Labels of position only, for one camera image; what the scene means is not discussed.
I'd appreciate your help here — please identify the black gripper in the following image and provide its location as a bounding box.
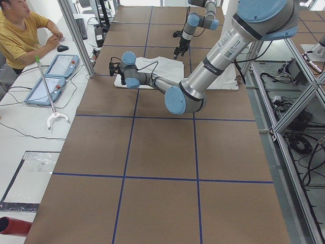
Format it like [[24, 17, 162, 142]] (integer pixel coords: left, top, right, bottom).
[[117, 67, 126, 85], [174, 38, 190, 59]]

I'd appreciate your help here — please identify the white long-sleeve printed shirt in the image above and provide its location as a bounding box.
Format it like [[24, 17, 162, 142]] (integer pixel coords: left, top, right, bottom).
[[126, 56, 184, 83]]

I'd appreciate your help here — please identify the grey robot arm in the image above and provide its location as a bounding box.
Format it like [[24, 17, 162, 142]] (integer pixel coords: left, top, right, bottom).
[[109, 1, 300, 115], [173, 0, 220, 59]]

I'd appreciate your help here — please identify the upper blue teach pendant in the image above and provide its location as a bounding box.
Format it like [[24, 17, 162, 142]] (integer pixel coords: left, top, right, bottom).
[[45, 54, 79, 78]]

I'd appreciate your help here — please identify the blue teach pendant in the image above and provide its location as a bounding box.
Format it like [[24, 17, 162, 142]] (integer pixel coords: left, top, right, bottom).
[[45, 54, 79, 78], [24, 77, 66, 106]]

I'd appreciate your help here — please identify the black computer mouse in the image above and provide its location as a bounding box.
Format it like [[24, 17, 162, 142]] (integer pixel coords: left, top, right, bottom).
[[57, 45, 69, 52]]

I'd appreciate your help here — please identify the black keyboard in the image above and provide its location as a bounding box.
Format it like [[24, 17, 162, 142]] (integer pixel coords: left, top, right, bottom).
[[75, 18, 88, 40]]

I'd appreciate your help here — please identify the lower blue teach pendant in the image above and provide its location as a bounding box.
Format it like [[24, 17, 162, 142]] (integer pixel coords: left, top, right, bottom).
[[24, 77, 66, 106]]

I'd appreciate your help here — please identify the reacher grabber stick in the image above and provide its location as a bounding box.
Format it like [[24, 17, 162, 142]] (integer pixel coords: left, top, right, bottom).
[[35, 55, 70, 130]]

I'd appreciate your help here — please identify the person in yellow shirt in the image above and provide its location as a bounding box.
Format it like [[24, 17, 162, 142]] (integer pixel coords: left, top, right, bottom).
[[1, 1, 63, 75]]

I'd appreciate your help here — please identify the paper sheet in sleeve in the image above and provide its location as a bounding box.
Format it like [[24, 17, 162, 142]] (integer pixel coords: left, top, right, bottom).
[[1, 151, 60, 212]]

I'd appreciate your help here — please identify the red cylinder object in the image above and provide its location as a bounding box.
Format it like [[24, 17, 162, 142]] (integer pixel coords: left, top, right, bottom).
[[1, 217, 33, 237]]

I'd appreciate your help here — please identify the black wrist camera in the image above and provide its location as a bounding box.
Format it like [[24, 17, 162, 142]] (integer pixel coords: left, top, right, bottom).
[[173, 30, 183, 38], [109, 58, 120, 77]]

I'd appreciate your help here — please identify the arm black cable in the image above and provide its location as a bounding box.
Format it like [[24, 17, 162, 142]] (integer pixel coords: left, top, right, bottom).
[[110, 57, 159, 84], [186, 7, 208, 38]]

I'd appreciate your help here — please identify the aluminium frame post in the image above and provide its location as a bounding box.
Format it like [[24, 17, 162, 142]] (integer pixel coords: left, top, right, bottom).
[[57, 0, 95, 78]]

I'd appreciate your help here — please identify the aluminium frame rail structure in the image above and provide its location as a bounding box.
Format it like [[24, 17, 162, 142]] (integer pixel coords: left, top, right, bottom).
[[237, 33, 324, 243]]

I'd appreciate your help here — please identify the black floor cable bundle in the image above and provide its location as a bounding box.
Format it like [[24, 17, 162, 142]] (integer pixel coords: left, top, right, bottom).
[[269, 94, 325, 189]]

